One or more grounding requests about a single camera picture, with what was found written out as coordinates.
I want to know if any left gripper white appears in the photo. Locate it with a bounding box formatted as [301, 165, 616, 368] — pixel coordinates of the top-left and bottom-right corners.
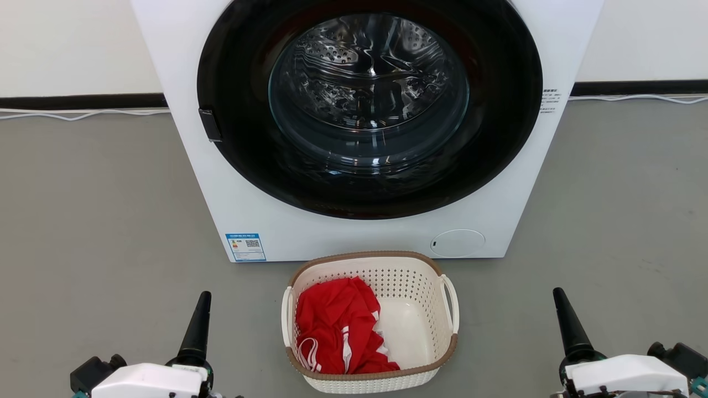
[91, 291, 215, 398]

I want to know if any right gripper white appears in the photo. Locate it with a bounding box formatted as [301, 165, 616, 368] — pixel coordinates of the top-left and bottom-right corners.
[553, 287, 690, 398]

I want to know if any white perforated laundry basket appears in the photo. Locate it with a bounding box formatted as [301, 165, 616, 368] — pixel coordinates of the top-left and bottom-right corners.
[281, 251, 460, 394]

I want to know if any blue energy label sticker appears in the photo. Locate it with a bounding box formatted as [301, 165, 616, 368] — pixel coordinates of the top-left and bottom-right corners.
[225, 233, 267, 262]

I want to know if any white front-load washing machine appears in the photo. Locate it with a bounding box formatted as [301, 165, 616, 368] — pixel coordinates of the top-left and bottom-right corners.
[131, 0, 605, 263]

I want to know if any red garment with white stripes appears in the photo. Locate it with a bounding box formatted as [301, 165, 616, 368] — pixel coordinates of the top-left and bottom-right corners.
[295, 276, 400, 375]

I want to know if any round white filter cover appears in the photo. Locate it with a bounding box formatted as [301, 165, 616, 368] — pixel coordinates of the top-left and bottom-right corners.
[430, 229, 486, 258]

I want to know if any round black washer door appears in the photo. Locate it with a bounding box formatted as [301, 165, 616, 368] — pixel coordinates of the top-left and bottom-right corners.
[197, 0, 543, 220]

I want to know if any black washer door handle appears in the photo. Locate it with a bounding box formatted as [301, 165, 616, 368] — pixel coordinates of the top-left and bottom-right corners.
[199, 108, 223, 143]

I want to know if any white floor cable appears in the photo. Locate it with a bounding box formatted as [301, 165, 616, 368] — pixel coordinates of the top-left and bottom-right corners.
[0, 108, 171, 121]
[569, 94, 708, 104]

